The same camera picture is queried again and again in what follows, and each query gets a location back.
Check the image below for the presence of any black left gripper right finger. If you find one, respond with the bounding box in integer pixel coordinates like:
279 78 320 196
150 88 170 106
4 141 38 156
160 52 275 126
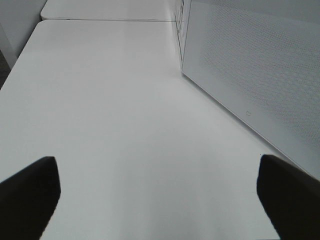
256 154 320 240

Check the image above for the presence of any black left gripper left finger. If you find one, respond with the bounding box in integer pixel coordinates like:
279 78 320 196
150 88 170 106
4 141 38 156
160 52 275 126
0 156 61 240

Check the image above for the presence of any white microwave door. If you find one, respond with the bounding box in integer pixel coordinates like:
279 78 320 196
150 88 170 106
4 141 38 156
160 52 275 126
182 0 320 178

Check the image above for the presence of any white microwave oven body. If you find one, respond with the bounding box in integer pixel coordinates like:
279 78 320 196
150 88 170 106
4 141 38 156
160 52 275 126
174 0 192 64

